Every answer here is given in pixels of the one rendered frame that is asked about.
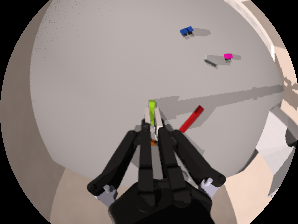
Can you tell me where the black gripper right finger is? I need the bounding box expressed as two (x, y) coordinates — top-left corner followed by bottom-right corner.
(154, 107), (226, 209)

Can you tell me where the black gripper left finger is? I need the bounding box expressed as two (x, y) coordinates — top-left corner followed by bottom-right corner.
(87, 107), (155, 213)

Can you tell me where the lime green rod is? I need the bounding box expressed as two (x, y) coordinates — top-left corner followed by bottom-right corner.
(149, 100), (155, 125)

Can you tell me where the orange rod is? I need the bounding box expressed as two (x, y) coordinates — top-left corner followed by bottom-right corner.
(151, 139), (156, 146)

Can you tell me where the red rod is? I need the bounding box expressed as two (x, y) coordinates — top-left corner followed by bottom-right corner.
(179, 105), (204, 133)

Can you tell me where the grey rod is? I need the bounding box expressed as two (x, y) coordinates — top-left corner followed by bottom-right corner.
(204, 55), (219, 65)

